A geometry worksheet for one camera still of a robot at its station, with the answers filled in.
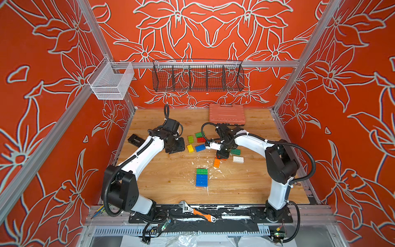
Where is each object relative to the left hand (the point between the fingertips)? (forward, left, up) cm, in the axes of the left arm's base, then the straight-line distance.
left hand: (183, 147), depth 84 cm
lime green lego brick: (+12, -3, -11) cm, 17 cm away
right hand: (+3, -21, -9) cm, 23 cm away
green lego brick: (-10, -11, -8) cm, 17 cm away
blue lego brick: (-13, -11, -9) cm, 20 cm away
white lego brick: (0, -33, -10) cm, 34 cm away
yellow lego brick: (+5, -3, -10) cm, 12 cm away
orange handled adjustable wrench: (-29, -5, -12) cm, 31 cm away
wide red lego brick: (-1, -24, -10) cm, 26 cm away
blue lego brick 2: (-16, -11, -8) cm, 21 cm away
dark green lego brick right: (+6, -33, -11) cm, 35 cm away
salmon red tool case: (+35, -29, -8) cm, 47 cm away
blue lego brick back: (+6, -10, -10) cm, 15 cm away
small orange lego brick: (-3, -20, -11) cm, 23 cm away
